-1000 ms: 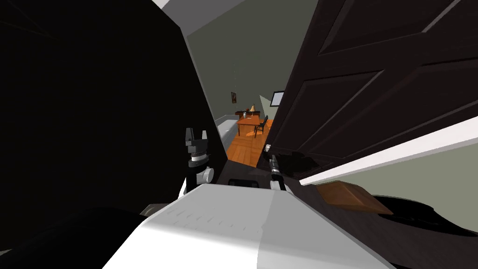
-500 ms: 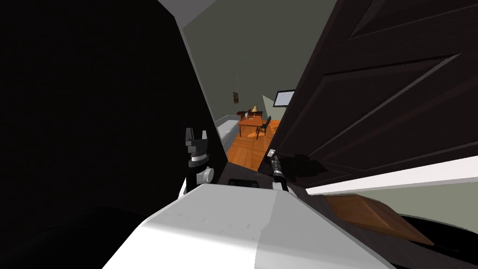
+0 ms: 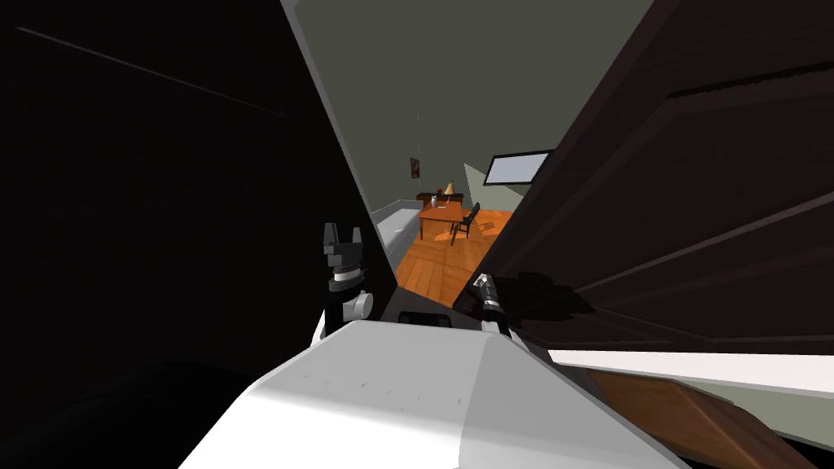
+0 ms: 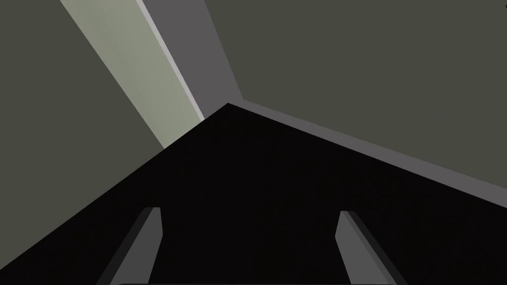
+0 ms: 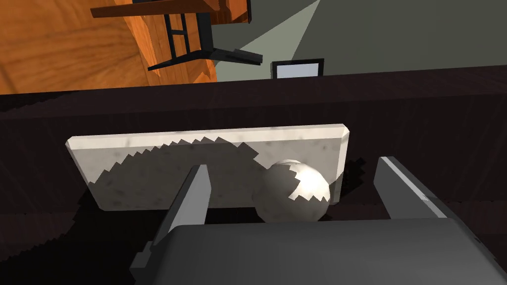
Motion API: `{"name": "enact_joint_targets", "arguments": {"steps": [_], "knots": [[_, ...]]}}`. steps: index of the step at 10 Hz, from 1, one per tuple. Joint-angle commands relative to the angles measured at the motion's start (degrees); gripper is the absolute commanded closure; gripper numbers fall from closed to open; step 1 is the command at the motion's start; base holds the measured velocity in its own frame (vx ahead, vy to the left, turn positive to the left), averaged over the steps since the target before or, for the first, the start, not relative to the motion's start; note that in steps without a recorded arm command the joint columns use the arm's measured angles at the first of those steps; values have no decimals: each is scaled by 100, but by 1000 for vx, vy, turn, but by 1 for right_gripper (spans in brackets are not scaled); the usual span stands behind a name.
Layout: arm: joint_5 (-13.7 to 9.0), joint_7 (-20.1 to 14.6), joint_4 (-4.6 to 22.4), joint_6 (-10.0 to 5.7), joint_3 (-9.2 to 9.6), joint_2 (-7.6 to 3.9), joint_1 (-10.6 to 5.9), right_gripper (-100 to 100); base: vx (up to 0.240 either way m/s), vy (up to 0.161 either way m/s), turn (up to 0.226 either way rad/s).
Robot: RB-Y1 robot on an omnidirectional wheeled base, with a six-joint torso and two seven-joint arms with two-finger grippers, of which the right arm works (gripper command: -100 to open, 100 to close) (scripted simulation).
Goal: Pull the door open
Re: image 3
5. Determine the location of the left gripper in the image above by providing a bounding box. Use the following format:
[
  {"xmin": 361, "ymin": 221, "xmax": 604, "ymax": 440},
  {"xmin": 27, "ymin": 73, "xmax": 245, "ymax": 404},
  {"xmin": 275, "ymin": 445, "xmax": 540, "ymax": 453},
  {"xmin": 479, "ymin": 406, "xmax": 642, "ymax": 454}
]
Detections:
[{"xmin": 323, "ymin": 222, "xmax": 365, "ymax": 270}]

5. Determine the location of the grey sofa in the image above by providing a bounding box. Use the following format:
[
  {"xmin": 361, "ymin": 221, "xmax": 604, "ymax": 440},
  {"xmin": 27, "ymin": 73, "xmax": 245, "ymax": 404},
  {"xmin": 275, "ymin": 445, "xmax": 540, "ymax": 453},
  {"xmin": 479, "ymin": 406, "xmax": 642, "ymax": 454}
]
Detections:
[{"xmin": 371, "ymin": 199, "xmax": 425, "ymax": 272}]

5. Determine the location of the black chair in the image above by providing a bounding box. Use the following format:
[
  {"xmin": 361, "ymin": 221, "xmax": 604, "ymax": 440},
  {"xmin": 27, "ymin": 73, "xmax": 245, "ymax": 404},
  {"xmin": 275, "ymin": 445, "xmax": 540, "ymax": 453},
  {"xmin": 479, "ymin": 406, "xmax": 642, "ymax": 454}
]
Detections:
[{"xmin": 450, "ymin": 201, "xmax": 482, "ymax": 239}]

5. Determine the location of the orange wooden table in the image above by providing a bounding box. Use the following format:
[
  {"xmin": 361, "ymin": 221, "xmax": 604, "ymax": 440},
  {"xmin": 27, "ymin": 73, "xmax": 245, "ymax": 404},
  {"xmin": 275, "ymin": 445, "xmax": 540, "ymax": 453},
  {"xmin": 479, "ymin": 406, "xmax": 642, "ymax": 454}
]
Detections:
[{"xmin": 416, "ymin": 199, "xmax": 466, "ymax": 246}]

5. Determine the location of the dark sideboard with lamp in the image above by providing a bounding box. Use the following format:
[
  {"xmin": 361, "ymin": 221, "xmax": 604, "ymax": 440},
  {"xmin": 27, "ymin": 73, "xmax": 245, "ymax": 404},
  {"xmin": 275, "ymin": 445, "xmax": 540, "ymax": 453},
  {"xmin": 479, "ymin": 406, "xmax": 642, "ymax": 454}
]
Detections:
[{"xmin": 415, "ymin": 182, "xmax": 466, "ymax": 210}]

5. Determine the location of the pale dark-framed window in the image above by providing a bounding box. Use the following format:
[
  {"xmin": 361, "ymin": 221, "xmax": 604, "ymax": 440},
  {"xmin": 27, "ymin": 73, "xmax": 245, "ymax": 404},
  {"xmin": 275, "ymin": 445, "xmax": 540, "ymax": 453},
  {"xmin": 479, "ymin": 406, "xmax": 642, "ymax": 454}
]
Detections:
[{"xmin": 483, "ymin": 150, "xmax": 555, "ymax": 188}]

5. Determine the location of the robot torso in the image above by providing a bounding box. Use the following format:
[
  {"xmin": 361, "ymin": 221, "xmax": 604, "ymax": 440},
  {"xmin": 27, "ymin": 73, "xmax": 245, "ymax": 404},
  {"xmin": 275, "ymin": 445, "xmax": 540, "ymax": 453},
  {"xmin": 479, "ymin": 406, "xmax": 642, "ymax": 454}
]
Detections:
[{"xmin": 178, "ymin": 310, "xmax": 693, "ymax": 469}]

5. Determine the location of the dark brown door leaf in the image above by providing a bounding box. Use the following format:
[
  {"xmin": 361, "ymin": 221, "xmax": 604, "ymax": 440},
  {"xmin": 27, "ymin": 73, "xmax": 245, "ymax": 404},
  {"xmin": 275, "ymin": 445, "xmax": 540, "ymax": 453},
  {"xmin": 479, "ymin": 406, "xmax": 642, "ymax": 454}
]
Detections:
[{"xmin": 452, "ymin": 0, "xmax": 834, "ymax": 357}]

